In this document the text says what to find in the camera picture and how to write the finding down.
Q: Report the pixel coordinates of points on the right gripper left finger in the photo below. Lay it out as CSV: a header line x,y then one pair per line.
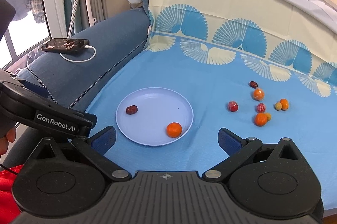
x,y
93,150

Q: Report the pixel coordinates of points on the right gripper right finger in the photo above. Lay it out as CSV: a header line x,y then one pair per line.
x,y
241,152

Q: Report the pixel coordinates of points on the pink red fruit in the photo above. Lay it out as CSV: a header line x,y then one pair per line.
x,y
261,108

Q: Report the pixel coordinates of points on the orange tangerine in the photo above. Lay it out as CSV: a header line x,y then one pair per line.
x,y
260,119
258,94
174,130

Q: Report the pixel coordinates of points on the person's left hand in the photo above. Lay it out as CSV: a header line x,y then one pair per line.
x,y
9,138

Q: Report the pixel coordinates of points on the orange tangerine on sofa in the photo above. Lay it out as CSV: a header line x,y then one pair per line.
x,y
260,119

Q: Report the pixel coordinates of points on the dark red date on plate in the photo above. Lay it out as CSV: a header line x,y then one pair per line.
x,y
132,109

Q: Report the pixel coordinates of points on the blue denim sofa armrest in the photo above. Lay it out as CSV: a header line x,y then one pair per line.
x,y
75,80

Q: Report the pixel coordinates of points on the small yellow green fruit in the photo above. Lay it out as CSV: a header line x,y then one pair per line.
x,y
278,106

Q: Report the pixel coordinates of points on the black smartphone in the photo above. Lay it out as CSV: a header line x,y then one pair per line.
x,y
64,45

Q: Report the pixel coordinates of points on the small orange kumquat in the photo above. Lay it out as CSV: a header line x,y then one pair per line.
x,y
284,103

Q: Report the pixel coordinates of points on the dark red date on sofa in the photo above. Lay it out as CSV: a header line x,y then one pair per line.
x,y
253,84

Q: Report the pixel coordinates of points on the orange tangerine on plate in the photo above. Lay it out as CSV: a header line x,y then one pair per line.
x,y
174,130

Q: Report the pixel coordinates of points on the light blue round plate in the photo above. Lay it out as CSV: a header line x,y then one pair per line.
x,y
157,107

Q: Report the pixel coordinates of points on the blue fan pattern sheet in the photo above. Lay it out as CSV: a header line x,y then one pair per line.
x,y
209,51

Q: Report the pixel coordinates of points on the red clothing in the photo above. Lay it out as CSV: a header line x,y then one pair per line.
x,y
9,210

